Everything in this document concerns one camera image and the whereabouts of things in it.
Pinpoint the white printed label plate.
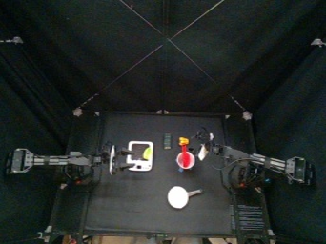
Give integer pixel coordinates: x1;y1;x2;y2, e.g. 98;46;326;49
235;204;265;233

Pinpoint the red toy cup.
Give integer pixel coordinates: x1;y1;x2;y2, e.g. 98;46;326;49
176;144;198;170

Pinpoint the green toy slice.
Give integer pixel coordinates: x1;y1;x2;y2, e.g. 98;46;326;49
142;146;154;161

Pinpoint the thin diagonal brace wire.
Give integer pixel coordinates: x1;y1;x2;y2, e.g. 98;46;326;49
118;0;249;112
77;0;227;109

